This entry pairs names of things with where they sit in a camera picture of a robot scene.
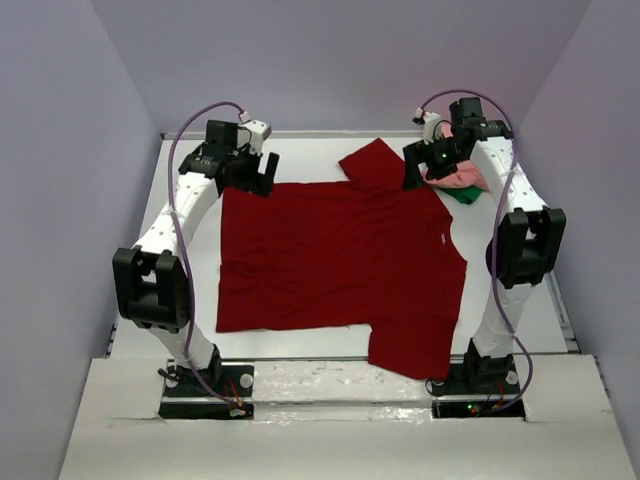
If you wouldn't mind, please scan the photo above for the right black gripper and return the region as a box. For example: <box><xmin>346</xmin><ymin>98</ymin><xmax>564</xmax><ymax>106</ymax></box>
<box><xmin>401</xmin><ymin>134</ymin><xmax>467</xmax><ymax>192</ymax></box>

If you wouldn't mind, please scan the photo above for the red t shirt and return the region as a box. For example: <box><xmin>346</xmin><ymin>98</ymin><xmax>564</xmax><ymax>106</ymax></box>
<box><xmin>216</xmin><ymin>139</ymin><xmax>467</xmax><ymax>380</ymax></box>

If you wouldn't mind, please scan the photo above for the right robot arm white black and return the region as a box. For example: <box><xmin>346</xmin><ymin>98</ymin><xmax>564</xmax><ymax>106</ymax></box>
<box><xmin>403</xmin><ymin>95</ymin><xmax>567</xmax><ymax>397</ymax></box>

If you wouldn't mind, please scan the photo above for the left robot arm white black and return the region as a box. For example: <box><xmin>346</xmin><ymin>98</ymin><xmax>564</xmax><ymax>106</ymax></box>
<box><xmin>112</xmin><ymin>115</ymin><xmax>279</xmax><ymax>395</ymax></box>

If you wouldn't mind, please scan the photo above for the pink t shirt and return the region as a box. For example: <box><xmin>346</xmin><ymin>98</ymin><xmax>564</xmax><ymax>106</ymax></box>
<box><xmin>423</xmin><ymin>122</ymin><xmax>489</xmax><ymax>191</ymax></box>

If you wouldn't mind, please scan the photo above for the green t shirt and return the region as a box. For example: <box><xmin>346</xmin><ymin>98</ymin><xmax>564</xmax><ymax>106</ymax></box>
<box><xmin>439</xmin><ymin>185</ymin><xmax>484</xmax><ymax>205</ymax></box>

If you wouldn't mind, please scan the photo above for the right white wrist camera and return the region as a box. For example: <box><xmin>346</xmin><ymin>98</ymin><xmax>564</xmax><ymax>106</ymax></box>
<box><xmin>413</xmin><ymin>107</ymin><xmax>443</xmax><ymax>144</ymax></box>

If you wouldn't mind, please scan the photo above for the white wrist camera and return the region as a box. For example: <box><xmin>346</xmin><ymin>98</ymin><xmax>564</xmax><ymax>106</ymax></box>
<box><xmin>413</xmin><ymin>107</ymin><xmax>443</xmax><ymax>144</ymax></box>
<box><xmin>237</xmin><ymin>111</ymin><xmax>272</xmax><ymax>155</ymax></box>

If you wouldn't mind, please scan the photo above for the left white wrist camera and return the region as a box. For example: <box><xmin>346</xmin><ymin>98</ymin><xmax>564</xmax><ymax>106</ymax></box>
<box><xmin>237</xmin><ymin>111</ymin><xmax>272</xmax><ymax>155</ymax></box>

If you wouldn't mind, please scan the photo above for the aluminium rail back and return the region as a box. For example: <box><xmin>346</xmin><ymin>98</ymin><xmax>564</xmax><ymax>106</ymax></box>
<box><xmin>160</xmin><ymin>128</ymin><xmax>517</xmax><ymax>141</ymax></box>

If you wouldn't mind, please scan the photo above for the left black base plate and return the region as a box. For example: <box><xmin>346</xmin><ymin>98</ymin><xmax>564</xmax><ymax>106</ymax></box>
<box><xmin>157</xmin><ymin>360</ymin><xmax>255</xmax><ymax>421</ymax></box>

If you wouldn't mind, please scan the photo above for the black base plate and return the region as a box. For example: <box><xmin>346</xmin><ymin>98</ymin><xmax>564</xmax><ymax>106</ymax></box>
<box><xmin>157</xmin><ymin>360</ymin><xmax>255</xmax><ymax>421</ymax></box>
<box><xmin>425</xmin><ymin>359</ymin><xmax>525</xmax><ymax>419</ymax></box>

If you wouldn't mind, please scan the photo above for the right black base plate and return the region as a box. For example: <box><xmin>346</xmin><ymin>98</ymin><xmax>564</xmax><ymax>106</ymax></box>
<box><xmin>425</xmin><ymin>359</ymin><xmax>525</xmax><ymax>419</ymax></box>

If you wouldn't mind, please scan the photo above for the aluminium rail right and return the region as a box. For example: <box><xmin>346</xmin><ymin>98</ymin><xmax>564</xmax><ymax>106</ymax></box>
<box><xmin>504</xmin><ymin>134</ymin><xmax>581</xmax><ymax>354</ymax></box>

